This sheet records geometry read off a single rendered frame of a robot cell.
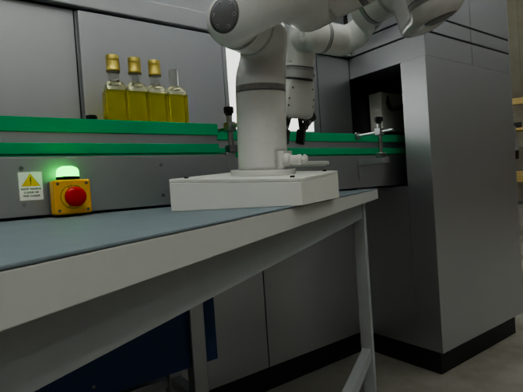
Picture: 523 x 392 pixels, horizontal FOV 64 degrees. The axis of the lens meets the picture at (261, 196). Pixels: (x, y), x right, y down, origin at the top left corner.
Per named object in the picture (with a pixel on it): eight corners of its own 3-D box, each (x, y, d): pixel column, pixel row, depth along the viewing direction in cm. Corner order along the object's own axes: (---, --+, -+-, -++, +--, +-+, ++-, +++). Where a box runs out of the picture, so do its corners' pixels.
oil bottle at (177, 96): (184, 160, 127) (179, 89, 126) (192, 159, 122) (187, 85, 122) (166, 160, 124) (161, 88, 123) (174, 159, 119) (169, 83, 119)
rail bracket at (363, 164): (363, 180, 163) (359, 122, 163) (400, 177, 150) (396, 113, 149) (355, 180, 161) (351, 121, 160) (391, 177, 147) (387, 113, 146)
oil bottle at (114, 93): (127, 161, 117) (121, 84, 116) (133, 159, 112) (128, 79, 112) (106, 162, 113) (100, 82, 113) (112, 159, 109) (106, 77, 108)
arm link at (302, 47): (345, 22, 100) (314, 15, 95) (339, 68, 102) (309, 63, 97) (306, 27, 112) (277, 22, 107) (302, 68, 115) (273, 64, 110)
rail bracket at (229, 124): (216, 155, 125) (213, 114, 125) (248, 149, 112) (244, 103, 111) (208, 156, 123) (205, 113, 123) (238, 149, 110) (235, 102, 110)
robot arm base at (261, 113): (318, 172, 83) (317, 92, 82) (299, 176, 72) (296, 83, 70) (247, 173, 89) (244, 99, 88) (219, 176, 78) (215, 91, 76)
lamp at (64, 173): (77, 180, 90) (75, 166, 90) (82, 179, 87) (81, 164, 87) (54, 181, 88) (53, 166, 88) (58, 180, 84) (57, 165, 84)
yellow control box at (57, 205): (84, 214, 92) (82, 180, 92) (93, 214, 86) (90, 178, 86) (49, 217, 88) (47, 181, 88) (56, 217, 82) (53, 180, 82)
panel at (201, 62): (312, 136, 174) (307, 54, 173) (317, 135, 172) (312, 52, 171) (83, 131, 122) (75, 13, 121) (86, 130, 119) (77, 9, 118)
